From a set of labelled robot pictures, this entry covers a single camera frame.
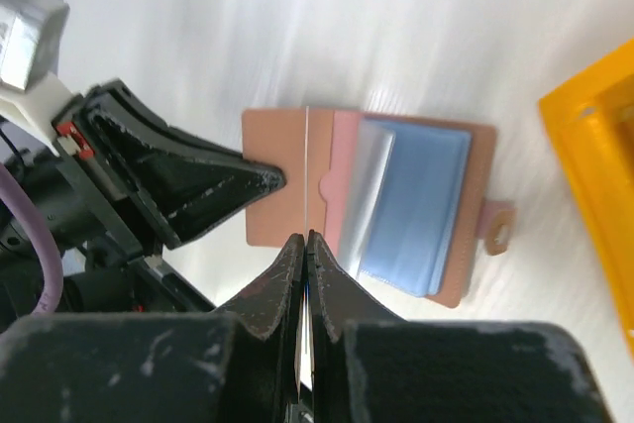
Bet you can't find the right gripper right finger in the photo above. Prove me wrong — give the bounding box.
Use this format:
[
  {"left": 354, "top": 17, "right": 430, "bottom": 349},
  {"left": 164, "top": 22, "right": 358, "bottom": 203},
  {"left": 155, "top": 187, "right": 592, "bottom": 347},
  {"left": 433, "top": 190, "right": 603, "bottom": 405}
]
[{"left": 306, "top": 232, "right": 611, "bottom": 422}]

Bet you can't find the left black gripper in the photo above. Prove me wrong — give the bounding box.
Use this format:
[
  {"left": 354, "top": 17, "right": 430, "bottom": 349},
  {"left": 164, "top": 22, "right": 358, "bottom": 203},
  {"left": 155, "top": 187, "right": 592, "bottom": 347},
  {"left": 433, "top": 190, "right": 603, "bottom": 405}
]
[{"left": 1, "top": 80, "right": 286, "bottom": 314}]

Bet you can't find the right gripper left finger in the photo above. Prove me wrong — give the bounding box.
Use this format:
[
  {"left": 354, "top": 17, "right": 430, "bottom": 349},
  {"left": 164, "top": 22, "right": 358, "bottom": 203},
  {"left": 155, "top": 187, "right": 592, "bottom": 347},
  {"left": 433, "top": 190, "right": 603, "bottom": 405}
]
[{"left": 1, "top": 234, "right": 305, "bottom": 422}]

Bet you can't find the gold credit card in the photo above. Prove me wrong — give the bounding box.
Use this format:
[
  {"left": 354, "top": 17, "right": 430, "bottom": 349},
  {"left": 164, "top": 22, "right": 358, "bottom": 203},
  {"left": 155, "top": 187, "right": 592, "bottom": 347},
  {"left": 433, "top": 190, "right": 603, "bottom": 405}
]
[{"left": 299, "top": 106, "right": 313, "bottom": 390}]

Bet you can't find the tan leather card holder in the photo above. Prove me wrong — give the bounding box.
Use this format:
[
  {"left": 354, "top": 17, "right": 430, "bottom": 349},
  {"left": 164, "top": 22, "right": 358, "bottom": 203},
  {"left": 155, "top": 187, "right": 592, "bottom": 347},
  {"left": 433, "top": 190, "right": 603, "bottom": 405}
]
[{"left": 242, "top": 108, "right": 516, "bottom": 308}]

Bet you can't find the yellow plastic bin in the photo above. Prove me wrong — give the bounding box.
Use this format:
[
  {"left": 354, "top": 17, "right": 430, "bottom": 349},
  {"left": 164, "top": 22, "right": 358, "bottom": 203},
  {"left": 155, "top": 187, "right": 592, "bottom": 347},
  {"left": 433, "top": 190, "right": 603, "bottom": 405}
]
[{"left": 539, "top": 41, "right": 633, "bottom": 350}]

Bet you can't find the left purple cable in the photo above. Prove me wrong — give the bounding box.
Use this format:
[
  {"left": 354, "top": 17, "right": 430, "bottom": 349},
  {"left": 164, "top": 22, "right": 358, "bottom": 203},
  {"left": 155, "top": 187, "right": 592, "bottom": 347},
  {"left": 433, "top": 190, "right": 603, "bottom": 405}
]
[{"left": 0, "top": 162, "right": 64, "bottom": 318}]

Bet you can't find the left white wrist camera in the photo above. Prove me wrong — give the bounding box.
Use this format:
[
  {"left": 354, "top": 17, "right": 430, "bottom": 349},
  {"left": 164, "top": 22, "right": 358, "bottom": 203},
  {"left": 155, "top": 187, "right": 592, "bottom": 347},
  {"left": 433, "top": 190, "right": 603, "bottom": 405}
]
[{"left": 1, "top": 0, "right": 73, "bottom": 155}]

